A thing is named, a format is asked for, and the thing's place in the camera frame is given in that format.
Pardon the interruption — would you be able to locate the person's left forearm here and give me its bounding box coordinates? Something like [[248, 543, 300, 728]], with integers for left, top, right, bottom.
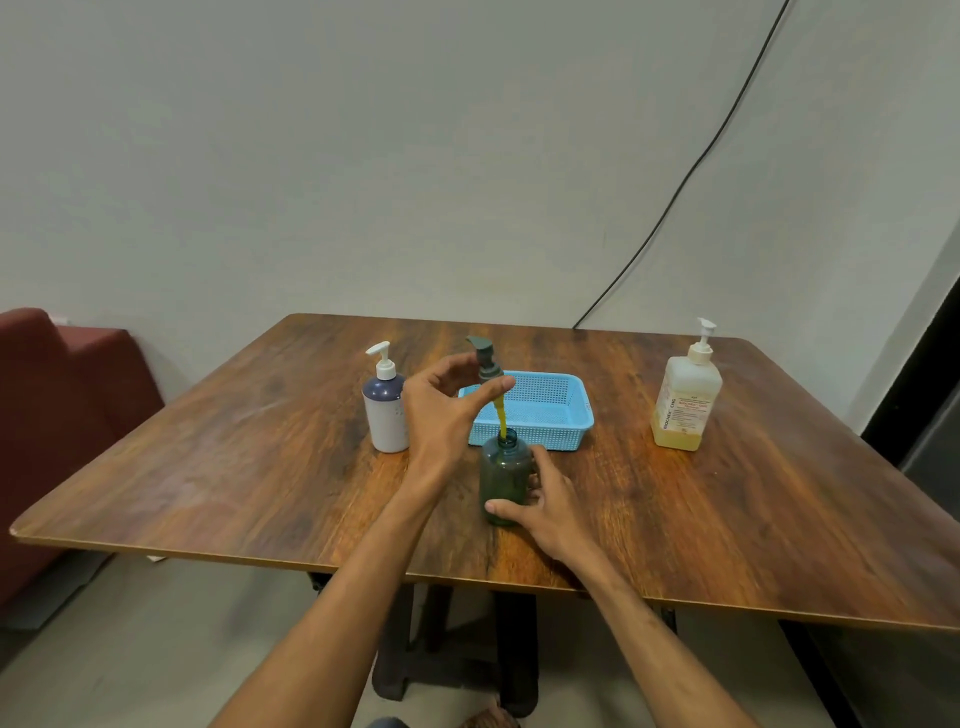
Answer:
[[210, 463, 456, 728]]

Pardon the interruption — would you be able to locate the person's left hand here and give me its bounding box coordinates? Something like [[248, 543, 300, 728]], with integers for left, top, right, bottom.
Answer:
[[401, 352, 517, 483]]

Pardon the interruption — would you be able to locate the dark door frame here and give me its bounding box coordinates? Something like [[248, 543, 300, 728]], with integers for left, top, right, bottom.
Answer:
[[780, 277, 960, 728]]

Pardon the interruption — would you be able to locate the red sofa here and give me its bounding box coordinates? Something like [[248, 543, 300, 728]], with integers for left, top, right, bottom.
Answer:
[[0, 307, 167, 610]]

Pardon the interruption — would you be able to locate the white and navy pump bottle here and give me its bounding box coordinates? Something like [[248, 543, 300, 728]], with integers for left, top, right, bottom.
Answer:
[[362, 341, 411, 455]]

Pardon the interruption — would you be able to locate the black cable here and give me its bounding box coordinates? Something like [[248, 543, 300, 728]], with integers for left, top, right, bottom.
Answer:
[[572, 0, 792, 331]]

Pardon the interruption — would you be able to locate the green pump head yellow tube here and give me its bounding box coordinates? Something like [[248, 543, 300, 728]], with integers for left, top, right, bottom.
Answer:
[[465, 335, 513, 445]]

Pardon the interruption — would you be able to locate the person's right forearm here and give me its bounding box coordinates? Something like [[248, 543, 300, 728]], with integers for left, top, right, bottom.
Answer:
[[553, 546, 760, 728]]

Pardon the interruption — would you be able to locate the green transparent plastic bottle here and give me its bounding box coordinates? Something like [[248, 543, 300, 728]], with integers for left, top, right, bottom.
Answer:
[[478, 429, 538, 527]]

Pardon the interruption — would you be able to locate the black table base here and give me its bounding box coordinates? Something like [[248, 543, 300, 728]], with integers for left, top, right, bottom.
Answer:
[[307, 573, 678, 719]]

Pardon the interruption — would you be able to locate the person's right hand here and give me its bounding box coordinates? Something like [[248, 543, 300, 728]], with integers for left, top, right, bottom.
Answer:
[[485, 444, 603, 565]]

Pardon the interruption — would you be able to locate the blue plastic basket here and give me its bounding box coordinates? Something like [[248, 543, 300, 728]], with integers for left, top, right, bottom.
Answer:
[[457, 370, 596, 453]]

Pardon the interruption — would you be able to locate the yellow liquid pump bottle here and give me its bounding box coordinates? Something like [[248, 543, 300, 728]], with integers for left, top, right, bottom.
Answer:
[[650, 318, 724, 453]]

